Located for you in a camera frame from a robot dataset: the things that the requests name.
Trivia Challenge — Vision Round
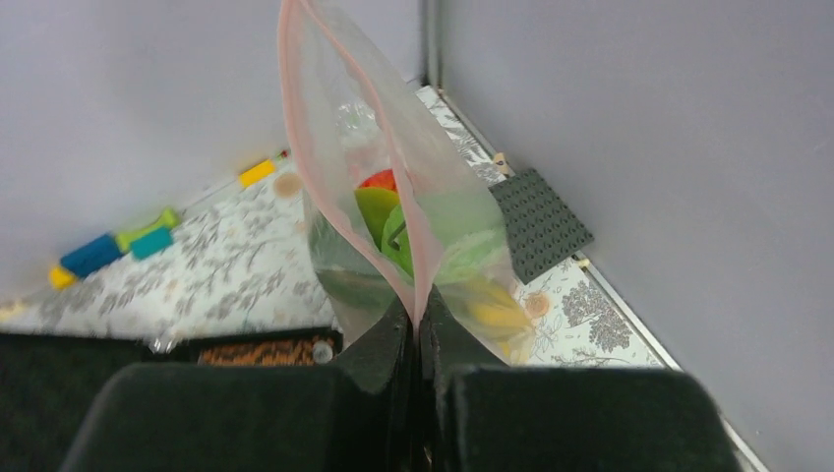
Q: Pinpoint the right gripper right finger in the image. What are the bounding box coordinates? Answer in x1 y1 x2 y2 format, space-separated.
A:
418 290 741 471

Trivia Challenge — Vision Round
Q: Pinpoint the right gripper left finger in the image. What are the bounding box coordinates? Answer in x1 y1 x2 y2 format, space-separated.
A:
62 302 413 471

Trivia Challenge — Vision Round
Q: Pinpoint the clear zip top bag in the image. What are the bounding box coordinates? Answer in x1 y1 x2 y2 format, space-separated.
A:
277 1 535 365

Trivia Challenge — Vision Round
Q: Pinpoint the red toy pepper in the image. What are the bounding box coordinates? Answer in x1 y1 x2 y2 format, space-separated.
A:
360 168 397 193

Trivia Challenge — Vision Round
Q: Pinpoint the yellow toy banana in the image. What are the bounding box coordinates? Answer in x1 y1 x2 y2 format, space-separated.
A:
465 277 535 365

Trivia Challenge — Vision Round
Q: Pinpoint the green toy cucumber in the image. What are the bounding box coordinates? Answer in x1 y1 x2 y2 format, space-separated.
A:
381 206 506 285

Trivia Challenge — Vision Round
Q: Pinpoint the yellow toy mango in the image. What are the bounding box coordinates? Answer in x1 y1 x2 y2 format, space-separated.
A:
354 188 400 249

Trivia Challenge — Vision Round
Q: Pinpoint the dark grey lego baseplate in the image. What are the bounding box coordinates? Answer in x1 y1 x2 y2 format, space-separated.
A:
490 169 594 283

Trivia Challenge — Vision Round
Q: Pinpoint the light green dumbbell block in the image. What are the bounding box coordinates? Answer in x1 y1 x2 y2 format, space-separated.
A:
114 206 181 254

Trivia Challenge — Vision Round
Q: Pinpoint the black poker chip case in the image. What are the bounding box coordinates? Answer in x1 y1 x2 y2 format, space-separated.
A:
0 325 344 472

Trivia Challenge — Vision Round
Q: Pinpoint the yellow block at wall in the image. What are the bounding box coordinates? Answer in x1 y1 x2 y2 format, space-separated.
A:
238 158 276 189

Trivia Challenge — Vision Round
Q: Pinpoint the teal block at wall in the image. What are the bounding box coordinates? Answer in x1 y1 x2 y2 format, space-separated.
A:
130 227 174 261

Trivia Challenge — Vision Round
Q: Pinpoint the blue block at wall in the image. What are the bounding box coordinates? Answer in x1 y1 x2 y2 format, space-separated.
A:
60 233 124 279

